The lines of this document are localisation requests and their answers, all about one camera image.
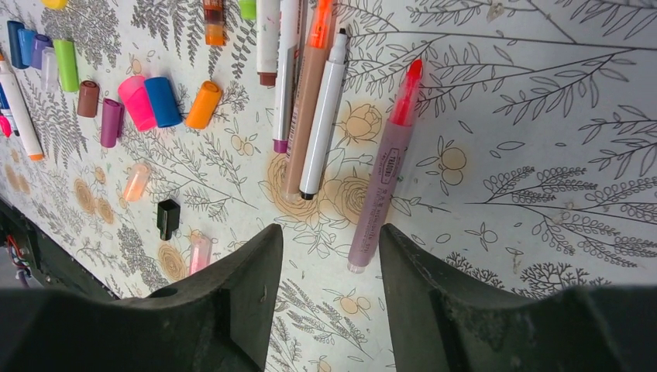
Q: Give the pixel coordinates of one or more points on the yellow big blind chip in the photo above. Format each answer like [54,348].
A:
[55,4]

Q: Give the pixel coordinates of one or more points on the brown cap white pen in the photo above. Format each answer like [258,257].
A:
[267,36]

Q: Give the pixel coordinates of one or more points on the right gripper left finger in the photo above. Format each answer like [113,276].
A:
[218,319]

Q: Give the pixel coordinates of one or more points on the orange red pen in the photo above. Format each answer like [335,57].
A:
[214,21]

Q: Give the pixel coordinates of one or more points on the clear pink pen cap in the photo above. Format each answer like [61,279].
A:
[201,249]

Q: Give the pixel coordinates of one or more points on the pink pen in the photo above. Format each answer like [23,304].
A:
[388,163]

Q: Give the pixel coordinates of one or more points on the pink highlighter cap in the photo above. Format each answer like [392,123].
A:
[133,94]

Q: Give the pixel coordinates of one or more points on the blue whiteboard marker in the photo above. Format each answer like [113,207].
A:
[7,114]

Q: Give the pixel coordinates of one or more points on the black pink highlighter marker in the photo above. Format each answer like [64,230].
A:
[5,126]

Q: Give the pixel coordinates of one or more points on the dark blue pen cap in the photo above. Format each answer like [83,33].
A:
[13,28]

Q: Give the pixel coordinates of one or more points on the blue marker cap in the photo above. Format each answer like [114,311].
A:
[163,102]

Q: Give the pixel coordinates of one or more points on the orange tip white pen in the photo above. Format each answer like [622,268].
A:
[20,112]

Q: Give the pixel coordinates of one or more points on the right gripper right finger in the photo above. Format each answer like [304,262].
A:
[442,319]

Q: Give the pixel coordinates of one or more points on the purple pen cap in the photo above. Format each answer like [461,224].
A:
[39,44]

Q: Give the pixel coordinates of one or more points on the floral table mat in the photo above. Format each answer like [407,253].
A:
[532,166]

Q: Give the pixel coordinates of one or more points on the blue thin pen cap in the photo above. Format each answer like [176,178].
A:
[26,38]

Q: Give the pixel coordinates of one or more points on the light orange pen cap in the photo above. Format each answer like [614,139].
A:
[138,179]

